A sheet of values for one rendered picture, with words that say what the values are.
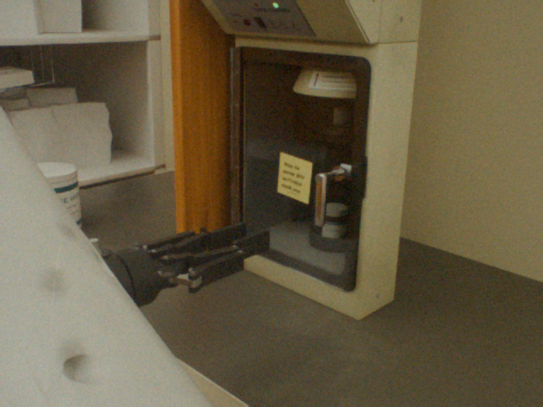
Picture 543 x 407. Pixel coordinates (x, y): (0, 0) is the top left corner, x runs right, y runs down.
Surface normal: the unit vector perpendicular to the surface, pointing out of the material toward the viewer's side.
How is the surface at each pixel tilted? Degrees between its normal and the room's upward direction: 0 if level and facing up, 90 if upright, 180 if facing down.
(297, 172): 90
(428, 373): 0
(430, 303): 0
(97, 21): 90
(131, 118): 90
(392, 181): 90
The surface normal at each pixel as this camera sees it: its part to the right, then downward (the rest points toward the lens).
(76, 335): 0.56, -0.66
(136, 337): 0.72, -0.67
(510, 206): -0.70, 0.21
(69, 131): 0.56, 0.31
